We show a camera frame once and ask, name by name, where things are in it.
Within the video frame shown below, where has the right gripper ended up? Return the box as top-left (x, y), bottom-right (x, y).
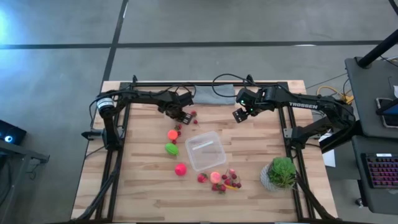
top-left (233, 101), bottom-right (268, 124)

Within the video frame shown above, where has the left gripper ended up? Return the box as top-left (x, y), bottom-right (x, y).
top-left (159, 100), bottom-right (193, 126)

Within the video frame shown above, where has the green plastic fruit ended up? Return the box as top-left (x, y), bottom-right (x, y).
top-left (164, 142), bottom-right (180, 157)

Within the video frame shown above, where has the red round plastic fruit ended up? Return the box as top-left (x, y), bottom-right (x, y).
top-left (174, 163), bottom-right (188, 177)

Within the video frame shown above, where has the clear plastic tupperware container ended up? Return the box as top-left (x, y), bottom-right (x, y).
top-left (185, 131), bottom-right (227, 172)

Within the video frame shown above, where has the grey folded cloth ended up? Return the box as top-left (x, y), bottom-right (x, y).
top-left (193, 83), bottom-right (236, 106)

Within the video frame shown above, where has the green succulent in white pot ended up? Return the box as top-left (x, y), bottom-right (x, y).
top-left (260, 156), bottom-right (298, 192)

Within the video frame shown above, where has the white paper sheet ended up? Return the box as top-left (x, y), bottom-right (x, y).
top-left (320, 133), bottom-right (337, 168)

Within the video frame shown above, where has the grey desk with pole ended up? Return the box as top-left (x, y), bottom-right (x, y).
top-left (344, 56), bottom-right (398, 139)

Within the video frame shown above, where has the phone in case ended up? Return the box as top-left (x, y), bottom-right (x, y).
top-left (375, 97), bottom-right (398, 129)

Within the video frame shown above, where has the black round pole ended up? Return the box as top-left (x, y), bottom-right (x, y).
top-left (356, 28), bottom-right (398, 68)

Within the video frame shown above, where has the backlit computer keyboard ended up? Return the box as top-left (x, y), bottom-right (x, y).
top-left (361, 152), bottom-right (398, 189)

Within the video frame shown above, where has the grey desk with keyboard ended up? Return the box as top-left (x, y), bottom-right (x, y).
top-left (351, 135), bottom-right (398, 216)

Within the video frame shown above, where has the black device with blue light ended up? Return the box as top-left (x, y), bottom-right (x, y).
top-left (0, 119), bottom-right (27, 146)

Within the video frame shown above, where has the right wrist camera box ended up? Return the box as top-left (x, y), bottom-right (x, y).
top-left (235, 88), bottom-right (259, 108)

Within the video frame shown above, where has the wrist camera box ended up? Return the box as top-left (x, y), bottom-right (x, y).
top-left (177, 91), bottom-right (195, 108)
top-left (235, 88), bottom-right (259, 108)

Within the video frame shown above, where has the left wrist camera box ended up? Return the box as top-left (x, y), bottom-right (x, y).
top-left (177, 91), bottom-right (195, 108)

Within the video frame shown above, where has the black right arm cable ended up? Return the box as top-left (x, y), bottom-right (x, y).
top-left (211, 73), bottom-right (280, 98)

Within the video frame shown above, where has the black aluminium table frame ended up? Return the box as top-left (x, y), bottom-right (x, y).
top-left (71, 74), bottom-right (338, 223)

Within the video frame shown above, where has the yellow cable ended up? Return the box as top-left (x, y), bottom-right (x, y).
top-left (316, 85), bottom-right (355, 106)

